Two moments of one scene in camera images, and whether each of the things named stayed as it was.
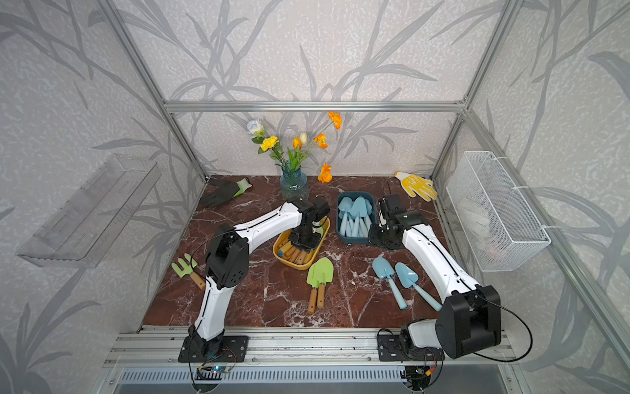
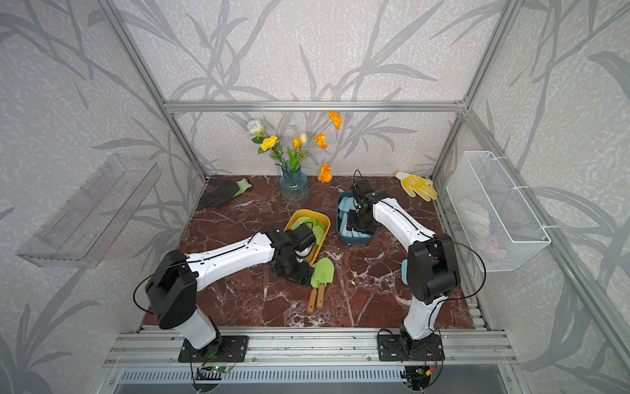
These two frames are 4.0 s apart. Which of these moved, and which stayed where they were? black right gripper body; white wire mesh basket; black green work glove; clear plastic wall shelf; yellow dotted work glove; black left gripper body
Moved: black left gripper body; black right gripper body
Stayed: white wire mesh basket; yellow dotted work glove; clear plastic wall shelf; black green work glove
